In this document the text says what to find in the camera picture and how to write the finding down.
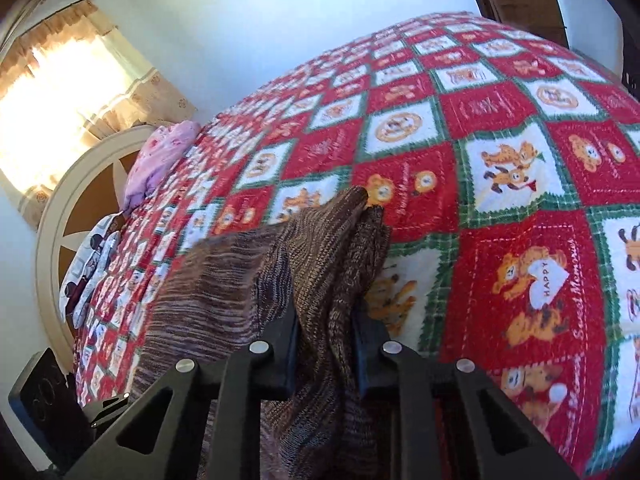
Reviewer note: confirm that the dark curtain rod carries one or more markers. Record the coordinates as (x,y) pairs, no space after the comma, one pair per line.
(65,8)

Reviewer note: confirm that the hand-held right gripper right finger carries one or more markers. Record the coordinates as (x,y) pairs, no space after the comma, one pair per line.
(362,360)

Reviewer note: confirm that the pink pillow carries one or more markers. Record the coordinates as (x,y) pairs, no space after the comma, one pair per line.
(157,160)

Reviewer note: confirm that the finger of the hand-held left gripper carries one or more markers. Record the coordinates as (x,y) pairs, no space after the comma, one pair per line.
(107,410)

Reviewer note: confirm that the patterned beige curtain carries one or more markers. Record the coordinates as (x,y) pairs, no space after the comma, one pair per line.
(75,100)

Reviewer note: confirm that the red checkered printed blanket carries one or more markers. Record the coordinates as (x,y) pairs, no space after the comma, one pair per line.
(500,185)

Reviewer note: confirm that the brown knitted sweater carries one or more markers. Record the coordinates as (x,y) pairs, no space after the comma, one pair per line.
(310,260)

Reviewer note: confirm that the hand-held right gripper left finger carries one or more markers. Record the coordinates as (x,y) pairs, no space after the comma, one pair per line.
(287,360)

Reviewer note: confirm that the white printed pillow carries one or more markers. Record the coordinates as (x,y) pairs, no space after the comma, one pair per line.
(92,260)

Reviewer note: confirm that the white and brown headboard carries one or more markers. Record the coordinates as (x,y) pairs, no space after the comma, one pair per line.
(55,225)

